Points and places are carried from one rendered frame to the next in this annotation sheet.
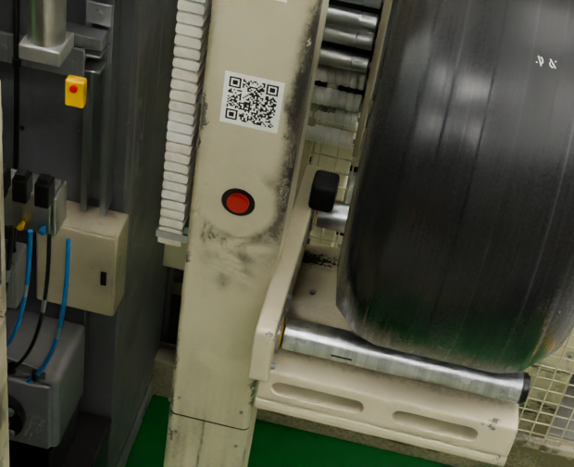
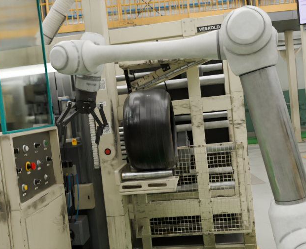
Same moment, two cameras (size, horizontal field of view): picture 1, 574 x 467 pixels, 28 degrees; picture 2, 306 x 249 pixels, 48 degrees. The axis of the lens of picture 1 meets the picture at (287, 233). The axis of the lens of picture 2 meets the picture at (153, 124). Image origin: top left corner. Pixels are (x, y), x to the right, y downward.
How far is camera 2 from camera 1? 1.28 m
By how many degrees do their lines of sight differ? 36
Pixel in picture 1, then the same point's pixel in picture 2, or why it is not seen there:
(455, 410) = (160, 180)
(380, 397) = (144, 181)
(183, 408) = (108, 214)
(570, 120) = (153, 101)
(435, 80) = (130, 102)
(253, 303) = not seen: hidden behind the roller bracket
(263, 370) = (118, 181)
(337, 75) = not seen: hidden behind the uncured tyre
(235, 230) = (108, 158)
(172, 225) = (96, 163)
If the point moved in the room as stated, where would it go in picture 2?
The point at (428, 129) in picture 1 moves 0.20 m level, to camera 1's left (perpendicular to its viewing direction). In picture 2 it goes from (130, 108) to (98, 112)
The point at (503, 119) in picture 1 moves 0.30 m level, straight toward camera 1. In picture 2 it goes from (142, 103) to (127, 104)
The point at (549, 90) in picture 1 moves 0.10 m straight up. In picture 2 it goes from (149, 98) to (147, 82)
